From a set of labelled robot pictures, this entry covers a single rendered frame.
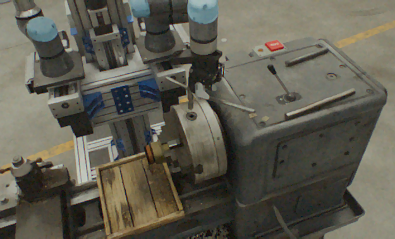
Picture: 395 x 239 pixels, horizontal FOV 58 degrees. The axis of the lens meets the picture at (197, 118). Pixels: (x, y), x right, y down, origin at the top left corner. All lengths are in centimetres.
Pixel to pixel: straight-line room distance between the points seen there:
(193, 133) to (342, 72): 62
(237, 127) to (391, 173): 182
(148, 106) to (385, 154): 184
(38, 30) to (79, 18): 25
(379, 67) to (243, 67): 251
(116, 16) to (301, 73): 93
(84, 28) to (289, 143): 113
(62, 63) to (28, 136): 168
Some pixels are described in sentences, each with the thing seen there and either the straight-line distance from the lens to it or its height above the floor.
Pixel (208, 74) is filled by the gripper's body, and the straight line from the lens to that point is 101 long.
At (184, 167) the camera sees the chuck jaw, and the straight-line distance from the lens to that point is 127.
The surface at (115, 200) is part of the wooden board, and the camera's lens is 151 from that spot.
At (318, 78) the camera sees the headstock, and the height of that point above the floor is 125.
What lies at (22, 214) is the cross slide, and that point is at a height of 97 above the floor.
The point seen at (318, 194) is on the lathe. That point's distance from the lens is 169.
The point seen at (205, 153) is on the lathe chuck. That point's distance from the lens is 124.
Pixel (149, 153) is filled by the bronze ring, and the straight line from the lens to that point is 133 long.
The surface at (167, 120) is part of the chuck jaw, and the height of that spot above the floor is 118.
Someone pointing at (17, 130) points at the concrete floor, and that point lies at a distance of 343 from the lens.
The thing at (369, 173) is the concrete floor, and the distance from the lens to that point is 282.
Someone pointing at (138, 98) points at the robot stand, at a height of 91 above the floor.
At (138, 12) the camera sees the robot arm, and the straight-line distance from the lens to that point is 99.
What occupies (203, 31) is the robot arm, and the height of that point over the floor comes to 164.
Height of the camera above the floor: 211
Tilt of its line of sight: 44 degrees down
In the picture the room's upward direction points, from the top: 5 degrees counter-clockwise
